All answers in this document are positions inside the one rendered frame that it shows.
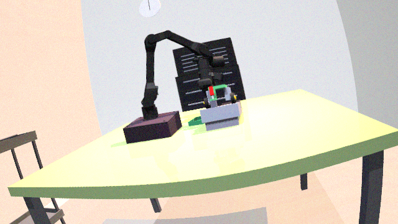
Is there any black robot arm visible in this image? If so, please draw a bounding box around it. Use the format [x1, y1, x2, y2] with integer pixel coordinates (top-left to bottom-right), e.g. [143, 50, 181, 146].
[141, 30, 225, 121]

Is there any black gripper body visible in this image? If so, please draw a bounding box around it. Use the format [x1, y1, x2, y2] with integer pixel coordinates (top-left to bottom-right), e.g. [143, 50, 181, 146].
[197, 68, 216, 87]

